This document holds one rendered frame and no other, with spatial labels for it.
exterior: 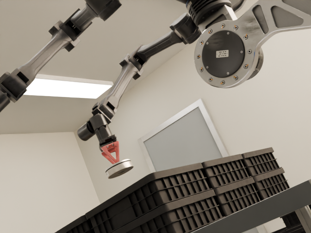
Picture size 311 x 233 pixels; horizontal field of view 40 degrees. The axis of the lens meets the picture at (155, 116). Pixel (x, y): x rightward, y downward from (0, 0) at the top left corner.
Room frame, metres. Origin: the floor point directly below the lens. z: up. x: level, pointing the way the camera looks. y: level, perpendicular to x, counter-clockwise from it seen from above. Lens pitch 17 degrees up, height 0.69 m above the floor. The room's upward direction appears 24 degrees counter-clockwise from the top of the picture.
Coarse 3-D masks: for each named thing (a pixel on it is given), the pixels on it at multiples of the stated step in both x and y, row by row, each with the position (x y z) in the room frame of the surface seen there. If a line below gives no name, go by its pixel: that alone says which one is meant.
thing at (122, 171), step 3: (126, 168) 1.54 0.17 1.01; (129, 168) 1.56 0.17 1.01; (120, 171) 1.53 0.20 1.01; (123, 171) 1.57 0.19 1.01; (126, 171) 1.59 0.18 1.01; (114, 174) 1.54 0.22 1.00; (117, 174) 1.56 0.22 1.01; (120, 174) 1.59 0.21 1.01; (111, 177) 1.56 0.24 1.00; (114, 177) 1.59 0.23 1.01
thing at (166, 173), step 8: (176, 168) 1.49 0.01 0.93; (184, 168) 1.53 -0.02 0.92; (192, 168) 1.56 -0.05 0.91; (200, 168) 1.60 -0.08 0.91; (152, 176) 1.39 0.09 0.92; (160, 176) 1.42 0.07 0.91; (136, 184) 1.43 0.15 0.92; (144, 184) 1.41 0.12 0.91; (120, 192) 1.49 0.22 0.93; (128, 192) 1.46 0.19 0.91; (112, 200) 1.52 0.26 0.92; (96, 208) 1.58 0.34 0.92; (104, 208) 1.55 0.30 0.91; (88, 216) 1.61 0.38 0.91
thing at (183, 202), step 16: (208, 192) 1.58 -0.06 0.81; (160, 208) 1.40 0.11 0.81; (176, 208) 1.44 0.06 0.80; (192, 208) 1.50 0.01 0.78; (208, 208) 1.56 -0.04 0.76; (128, 224) 1.50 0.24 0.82; (144, 224) 1.47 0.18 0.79; (160, 224) 1.43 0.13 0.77; (176, 224) 1.42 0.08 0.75; (192, 224) 1.48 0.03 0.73; (208, 224) 1.55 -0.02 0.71
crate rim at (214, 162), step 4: (228, 156) 1.77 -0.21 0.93; (232, 156) 1.79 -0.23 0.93; (236, 156) 1.81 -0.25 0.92; (240, 156) 1.84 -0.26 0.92; (208, 160) 1.65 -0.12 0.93; (212, 160) 1.67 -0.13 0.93; (216, 160) 1.69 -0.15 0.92; (220, 160) 1.71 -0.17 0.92; (224, 160) 1.74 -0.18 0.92; (228, 160) 1.76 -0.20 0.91; (232, 160) 1.78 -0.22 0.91; (204, 164) 1.63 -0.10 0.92; (208, 164) 1.64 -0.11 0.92; (212, 164) 1.66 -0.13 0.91; (216, 164) 1.68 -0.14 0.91
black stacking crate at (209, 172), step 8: (240, 160) 1.85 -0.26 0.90; (208, 168) 1.65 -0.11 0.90; (216, 168) 1.69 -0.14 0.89; (224, 168) 1.74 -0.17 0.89; (232, 168) 1.78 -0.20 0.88; (240, 168) 1.81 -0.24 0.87; (208, 176) 1.64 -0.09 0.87; (216, 176) 1.67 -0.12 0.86; (224, 176) 1.72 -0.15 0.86; (232, 176) 1.75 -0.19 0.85; (240, 176) 1.80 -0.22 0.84; (248, 176) 1.85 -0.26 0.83; (208, 184) 1.65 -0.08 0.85; (216, 184) 1.66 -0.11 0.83; (224, 184) 1.68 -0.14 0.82
